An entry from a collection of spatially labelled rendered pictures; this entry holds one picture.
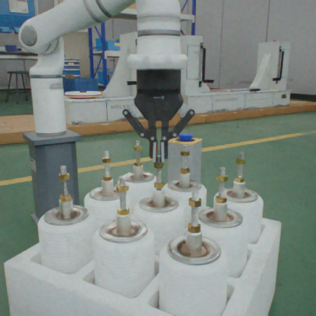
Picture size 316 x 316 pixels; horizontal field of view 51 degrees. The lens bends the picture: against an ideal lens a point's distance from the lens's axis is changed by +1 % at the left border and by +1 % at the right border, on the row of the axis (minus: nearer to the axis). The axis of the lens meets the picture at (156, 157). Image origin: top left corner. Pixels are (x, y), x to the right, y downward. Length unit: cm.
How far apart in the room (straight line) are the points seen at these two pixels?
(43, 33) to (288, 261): 90
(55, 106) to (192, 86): 235
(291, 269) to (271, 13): 611
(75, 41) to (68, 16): 607
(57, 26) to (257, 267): 76
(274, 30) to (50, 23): 594
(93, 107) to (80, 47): 442
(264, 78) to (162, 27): 363
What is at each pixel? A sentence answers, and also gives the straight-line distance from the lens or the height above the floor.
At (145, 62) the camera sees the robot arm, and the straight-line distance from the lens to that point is 50.
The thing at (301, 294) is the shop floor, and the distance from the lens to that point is 88.
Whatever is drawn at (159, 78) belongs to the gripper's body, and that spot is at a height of 48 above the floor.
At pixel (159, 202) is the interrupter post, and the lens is 61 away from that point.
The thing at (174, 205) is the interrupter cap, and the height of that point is 25.
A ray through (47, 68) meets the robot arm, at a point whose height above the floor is 50.
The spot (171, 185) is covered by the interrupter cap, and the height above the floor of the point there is 25.
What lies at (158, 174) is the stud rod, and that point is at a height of 31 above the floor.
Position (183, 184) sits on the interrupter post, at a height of 26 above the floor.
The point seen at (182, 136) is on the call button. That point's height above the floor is 33.
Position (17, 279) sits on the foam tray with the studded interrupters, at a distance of 63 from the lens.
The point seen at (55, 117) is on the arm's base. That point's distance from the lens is 104.
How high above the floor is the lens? 50
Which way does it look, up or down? 15 degrees down
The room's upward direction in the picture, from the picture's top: straight up
